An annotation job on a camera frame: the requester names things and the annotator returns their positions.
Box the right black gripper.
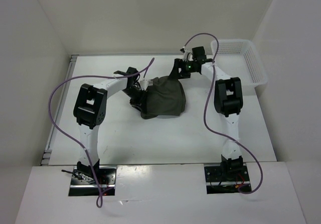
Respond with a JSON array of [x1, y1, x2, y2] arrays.
[[168, 58, 195, 79]]

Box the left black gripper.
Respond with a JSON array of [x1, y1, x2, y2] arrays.
[[122, 86, 149, 114]]

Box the olive green shorts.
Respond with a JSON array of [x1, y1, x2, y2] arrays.
[[140, 76, 186, 120]]

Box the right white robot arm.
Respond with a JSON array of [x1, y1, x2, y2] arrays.
[[170, 47, 243, 181]]

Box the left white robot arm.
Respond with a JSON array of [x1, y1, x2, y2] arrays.
[[73, 67, 146, 184]]

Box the white plastic basket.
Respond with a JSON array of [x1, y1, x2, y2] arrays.
[[211, 39, 268, 88]]

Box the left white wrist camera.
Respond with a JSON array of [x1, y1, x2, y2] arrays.
[[139, 79, 153, 91]]

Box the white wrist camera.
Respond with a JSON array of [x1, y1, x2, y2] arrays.
[[139, 79, 153, 91], [180, 47, 193, 62]]

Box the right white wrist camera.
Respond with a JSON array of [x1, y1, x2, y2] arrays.
[[180, 47, 193, 62]]

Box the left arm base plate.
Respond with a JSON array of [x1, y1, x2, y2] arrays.
[[68, 166, 117, 197]]

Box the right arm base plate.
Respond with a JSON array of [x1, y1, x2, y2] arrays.
[[204, 164, 252, 194]]

